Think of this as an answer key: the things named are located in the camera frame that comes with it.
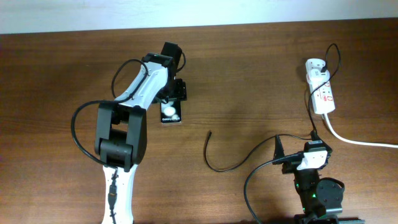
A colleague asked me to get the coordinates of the black Samsung smartphone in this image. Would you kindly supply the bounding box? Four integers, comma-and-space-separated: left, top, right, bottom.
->
160, 101, 182, 124

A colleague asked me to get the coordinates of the black charging cable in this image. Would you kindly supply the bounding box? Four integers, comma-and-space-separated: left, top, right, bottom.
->
203, 43, 341, 173

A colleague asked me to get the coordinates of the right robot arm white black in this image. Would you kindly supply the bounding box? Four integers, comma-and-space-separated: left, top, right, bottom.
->
273, 132, 366, 224

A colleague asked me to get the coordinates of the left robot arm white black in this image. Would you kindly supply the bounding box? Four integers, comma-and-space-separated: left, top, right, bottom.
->
95, 42, 187, 223

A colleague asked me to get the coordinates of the white USB charger plug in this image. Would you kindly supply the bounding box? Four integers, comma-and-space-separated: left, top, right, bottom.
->
307, 68, 330, 84

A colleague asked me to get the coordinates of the white power strip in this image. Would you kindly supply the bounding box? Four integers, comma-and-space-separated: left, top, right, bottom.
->
305, 58, 335, 114

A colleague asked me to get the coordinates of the white power strip cord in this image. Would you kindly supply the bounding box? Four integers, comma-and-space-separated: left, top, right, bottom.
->
322, 113, 398, 149

